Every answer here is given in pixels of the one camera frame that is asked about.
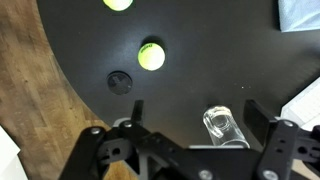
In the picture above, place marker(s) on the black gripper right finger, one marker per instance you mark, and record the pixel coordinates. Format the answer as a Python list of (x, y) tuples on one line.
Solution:
[(257, 119)]

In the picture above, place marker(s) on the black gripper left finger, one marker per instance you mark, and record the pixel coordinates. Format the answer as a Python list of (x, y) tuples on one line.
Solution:
[(138, 112)]

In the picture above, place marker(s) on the yellow-green tennis ball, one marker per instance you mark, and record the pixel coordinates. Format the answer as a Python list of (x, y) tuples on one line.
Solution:
[(118, 5), (151, 56)]

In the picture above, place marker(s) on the black tube lid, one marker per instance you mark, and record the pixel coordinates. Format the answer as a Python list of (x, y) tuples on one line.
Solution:
[(119, 82)]

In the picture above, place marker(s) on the clear drinking glass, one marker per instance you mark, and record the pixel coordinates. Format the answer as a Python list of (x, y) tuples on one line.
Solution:
[(222, 128)]

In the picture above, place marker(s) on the white plastic basket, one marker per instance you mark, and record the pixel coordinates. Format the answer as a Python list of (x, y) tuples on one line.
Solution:
[(304, 109)]

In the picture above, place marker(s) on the round black table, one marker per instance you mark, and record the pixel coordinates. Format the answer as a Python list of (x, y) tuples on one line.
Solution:
[(218, 52)]

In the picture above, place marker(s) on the blue cloth towel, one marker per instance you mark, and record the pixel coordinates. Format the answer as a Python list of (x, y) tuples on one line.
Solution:
[(299, 15)]

